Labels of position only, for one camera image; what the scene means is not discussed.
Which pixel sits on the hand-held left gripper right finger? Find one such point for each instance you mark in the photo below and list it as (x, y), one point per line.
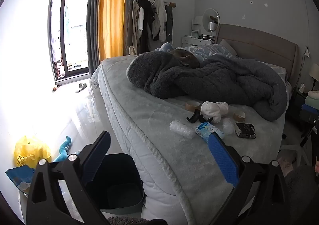
(221, 157)

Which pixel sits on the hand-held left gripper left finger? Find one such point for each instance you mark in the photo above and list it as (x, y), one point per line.
(97, 155)

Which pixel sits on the dark teal trash bin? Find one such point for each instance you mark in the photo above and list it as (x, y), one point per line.
(119, 177)

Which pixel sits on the black curved plastic piece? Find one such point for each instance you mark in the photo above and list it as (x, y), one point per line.
(208, 120)
(194, 118)

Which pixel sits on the blue and white tissue packet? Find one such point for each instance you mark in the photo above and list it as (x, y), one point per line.
(206, 131)

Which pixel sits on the clear plastic wrap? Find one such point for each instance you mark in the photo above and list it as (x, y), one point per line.
(228, 125)

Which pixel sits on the blue plush toy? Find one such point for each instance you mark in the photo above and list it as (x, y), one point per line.
(63, 151)

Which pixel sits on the small black box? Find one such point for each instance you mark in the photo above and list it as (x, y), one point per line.
(245, 130)

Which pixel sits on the brown tape roll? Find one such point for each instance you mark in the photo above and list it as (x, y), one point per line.
(239, 116)
(192, 106)

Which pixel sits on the bed mattress with pale cover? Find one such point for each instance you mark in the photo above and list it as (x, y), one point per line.
(149, 115)

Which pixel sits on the yellow plastic bag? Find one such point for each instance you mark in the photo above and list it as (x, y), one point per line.
(30, 150)

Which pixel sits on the grey slipper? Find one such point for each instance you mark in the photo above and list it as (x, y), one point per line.
(81, 87)

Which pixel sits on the dark grey fleece blanket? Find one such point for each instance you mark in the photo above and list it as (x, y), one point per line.
(211, 78)

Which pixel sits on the blue printed packet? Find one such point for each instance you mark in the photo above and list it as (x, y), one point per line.
(18, 176)

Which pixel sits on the dark nightstand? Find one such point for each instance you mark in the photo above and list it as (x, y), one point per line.
(296, 103)

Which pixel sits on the black tripod stand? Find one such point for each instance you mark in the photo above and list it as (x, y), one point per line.
(309, 125)

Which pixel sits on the small white bottle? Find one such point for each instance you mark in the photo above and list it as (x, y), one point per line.
(302, 87)

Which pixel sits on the brown cat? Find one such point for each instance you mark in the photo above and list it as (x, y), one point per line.
(185, 57)

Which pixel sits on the light blue patterned quilt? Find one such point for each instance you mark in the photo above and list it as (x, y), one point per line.
(199, 50)

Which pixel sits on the grey pillow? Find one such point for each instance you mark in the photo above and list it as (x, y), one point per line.
(228, 46)

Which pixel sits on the beige upholstered headboard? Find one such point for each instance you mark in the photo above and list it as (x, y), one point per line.
(261, 45)

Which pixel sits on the white vanity table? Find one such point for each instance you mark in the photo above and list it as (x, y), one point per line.
(192, 39)

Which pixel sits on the table lamp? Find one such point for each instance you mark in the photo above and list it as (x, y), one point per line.
(314, 72)

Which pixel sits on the beige coat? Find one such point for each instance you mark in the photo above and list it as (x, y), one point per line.
(135, 26)

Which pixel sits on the round mirror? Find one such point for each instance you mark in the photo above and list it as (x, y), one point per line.
(210, 19)

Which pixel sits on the dark framed window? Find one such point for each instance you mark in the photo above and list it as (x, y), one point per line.
(74, 16)

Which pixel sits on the black jacket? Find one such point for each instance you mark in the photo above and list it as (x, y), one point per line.
(147, 21)

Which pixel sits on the yellow curtain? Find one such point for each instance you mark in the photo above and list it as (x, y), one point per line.
(111, 11)

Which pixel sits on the white jacket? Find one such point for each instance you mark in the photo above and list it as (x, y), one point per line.
(159, 21)

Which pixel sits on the clothes rack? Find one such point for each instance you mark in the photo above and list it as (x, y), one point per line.
(172, 4)

